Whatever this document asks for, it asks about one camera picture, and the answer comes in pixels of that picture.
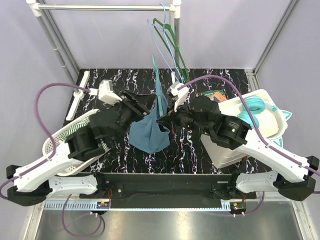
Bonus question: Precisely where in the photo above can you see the green velvet hanger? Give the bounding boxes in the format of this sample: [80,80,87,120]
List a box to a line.
[148,4,190,83]

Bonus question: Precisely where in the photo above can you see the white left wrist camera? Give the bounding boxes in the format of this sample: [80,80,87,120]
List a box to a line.
[89,79,123,106]

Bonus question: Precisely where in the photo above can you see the green striped tank top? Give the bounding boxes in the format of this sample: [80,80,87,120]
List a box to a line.
[59,123,108,152]

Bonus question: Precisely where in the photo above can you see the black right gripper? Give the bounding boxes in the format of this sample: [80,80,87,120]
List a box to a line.
[157,97,213,136]

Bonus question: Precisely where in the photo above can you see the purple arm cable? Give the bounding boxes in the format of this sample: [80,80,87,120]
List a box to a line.
[178,74,320,193]
[0,82,93,201]

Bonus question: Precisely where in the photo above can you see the black mounting base plate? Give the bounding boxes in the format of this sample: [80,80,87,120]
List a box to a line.
[79,173,257,211]

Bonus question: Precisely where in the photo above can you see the teal tank top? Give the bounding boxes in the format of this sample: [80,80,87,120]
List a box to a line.
[128,85,170,154]

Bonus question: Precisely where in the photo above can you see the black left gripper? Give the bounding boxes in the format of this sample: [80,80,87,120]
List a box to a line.
[109,89,157,148]

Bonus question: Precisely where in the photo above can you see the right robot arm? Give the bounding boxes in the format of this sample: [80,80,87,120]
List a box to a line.
[157,95,319,201]

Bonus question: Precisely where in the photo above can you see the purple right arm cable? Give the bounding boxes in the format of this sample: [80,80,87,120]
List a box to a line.
[178,74,320,193]

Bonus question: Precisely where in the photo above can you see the teal plastic hanger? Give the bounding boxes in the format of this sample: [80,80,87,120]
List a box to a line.
[152,55,164,118]

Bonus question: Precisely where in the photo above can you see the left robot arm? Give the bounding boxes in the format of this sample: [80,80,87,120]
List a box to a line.
[6,90,156,207]

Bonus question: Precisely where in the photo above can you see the white perforated plastic basket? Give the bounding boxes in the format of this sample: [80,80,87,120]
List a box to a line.
[42,109,110,177]

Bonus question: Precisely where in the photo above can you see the white metal clothes rack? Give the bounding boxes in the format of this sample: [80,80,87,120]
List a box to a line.
[26,0,186,120]

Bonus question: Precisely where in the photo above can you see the light blue wire hanger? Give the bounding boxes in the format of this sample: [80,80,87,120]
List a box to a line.
[147,3,186,82]

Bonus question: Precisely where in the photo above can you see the teal cat-ear headphones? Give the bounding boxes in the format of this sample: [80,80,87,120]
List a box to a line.
[237,95,292,127]

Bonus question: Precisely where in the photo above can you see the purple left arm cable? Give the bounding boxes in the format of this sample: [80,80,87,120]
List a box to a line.
[0,82,93,201]

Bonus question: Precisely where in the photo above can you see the white storage box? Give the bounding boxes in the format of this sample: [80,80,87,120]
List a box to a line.
[200,89,292,169]

